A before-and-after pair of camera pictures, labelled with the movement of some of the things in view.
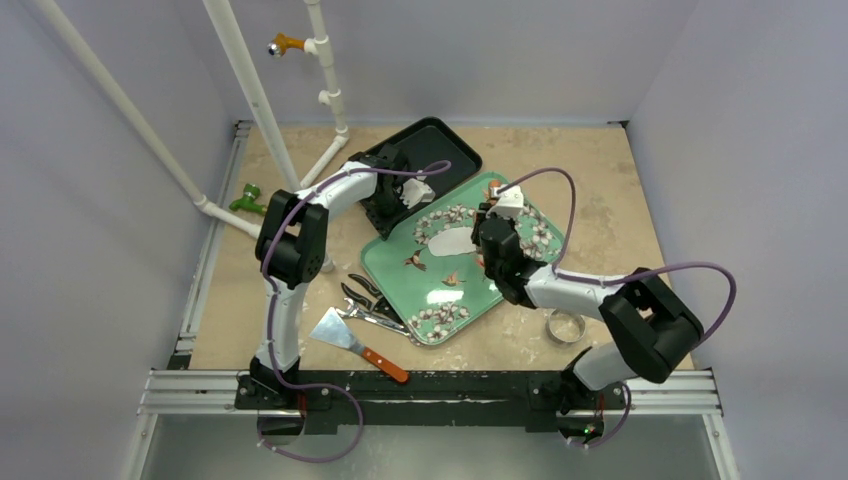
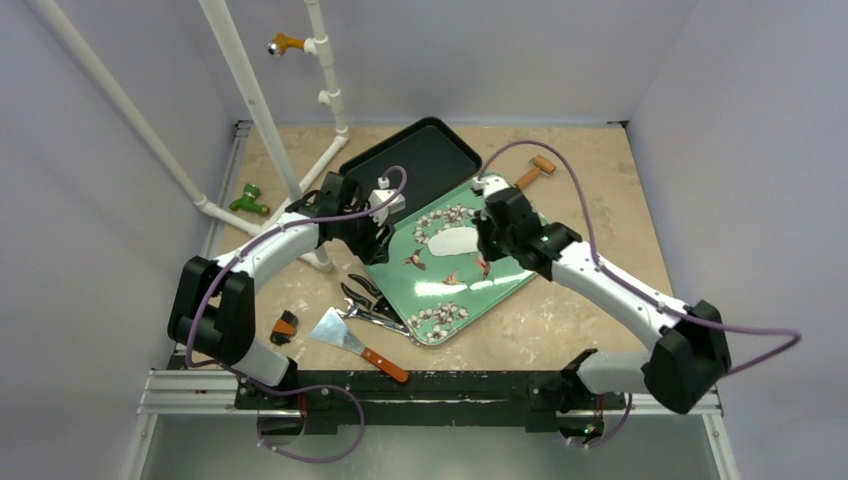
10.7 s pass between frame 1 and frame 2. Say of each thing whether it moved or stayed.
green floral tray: stayed
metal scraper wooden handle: stayed
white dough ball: stayed
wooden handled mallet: moved
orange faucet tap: stayed
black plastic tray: stayed
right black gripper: moved
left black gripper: moved
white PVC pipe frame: stayed
